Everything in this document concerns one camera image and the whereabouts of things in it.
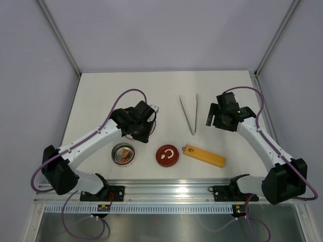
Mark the aluminium front rail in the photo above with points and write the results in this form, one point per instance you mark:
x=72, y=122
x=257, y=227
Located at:
x=153, y=191

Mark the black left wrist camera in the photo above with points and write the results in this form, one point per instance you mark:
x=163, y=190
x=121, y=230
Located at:
x=143, y=112

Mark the round food plate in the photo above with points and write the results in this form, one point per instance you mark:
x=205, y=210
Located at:
x=153, y=118

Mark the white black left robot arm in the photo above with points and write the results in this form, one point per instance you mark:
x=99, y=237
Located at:
x=60, y=165

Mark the orange shrimp food piece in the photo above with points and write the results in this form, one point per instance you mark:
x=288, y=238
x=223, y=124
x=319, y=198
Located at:
x=125, y=155

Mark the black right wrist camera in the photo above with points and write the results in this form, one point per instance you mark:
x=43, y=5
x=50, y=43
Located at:
x=227, y=102

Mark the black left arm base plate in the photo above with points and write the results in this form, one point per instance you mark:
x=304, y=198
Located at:
x=116, y=193

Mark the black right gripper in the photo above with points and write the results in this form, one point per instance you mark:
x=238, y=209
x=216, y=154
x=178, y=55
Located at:
x=213, y=109

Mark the yellow cutlery case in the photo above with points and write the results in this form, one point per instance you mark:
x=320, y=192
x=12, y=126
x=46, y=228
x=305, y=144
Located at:
x=204, y=156

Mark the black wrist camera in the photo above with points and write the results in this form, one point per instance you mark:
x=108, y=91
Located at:
x=143, y=112
x=227, y=102

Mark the aluminium frame post right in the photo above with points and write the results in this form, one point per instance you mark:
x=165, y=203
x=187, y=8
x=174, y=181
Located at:
x=277, y=35

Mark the metal tongs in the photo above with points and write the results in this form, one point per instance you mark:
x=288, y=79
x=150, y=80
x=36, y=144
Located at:
x=192, y=129

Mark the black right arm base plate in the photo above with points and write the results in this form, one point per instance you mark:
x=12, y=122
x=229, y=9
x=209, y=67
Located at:
x=228, y=193

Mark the red round lunch box lid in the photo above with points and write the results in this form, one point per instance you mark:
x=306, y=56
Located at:
x=167, y=155

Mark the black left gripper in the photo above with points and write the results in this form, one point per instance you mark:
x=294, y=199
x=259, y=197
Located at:
x=144, y=138

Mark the white slotted cable duct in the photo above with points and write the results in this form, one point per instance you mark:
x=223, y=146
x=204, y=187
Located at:
x=148, y=209

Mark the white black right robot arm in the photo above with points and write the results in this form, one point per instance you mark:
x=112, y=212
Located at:
x=285, y=175

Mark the round steel lunch box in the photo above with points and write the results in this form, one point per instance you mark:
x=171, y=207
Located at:
x=116, y=154

